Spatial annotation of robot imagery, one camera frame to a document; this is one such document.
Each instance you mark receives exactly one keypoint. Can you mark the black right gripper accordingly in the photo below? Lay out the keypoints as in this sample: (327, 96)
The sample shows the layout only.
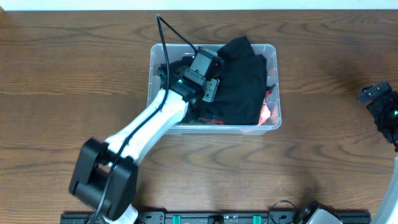
(379, 108)

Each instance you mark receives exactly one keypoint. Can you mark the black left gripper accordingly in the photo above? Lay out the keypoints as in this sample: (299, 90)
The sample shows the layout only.
(211, 94)

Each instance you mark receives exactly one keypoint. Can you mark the red navy plaid shirt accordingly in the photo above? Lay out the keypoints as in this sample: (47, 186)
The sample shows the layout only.
(215, 120)

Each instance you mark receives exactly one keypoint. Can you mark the black shirt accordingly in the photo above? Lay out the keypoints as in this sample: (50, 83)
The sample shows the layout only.
(242, 87)

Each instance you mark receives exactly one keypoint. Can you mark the pink t-shirt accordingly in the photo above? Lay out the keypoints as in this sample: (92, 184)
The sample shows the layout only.
(265, 113)

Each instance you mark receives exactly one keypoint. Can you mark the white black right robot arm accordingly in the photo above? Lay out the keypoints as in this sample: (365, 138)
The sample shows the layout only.
(386, 214)

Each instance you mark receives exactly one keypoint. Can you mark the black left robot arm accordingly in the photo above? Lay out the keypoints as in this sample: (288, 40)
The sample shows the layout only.
(105, 174)

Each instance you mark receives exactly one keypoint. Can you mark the clear plastic storage container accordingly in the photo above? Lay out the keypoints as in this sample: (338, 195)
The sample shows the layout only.
(271, 122)

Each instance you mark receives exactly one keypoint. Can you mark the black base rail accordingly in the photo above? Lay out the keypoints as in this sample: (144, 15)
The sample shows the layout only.
(223, 218)

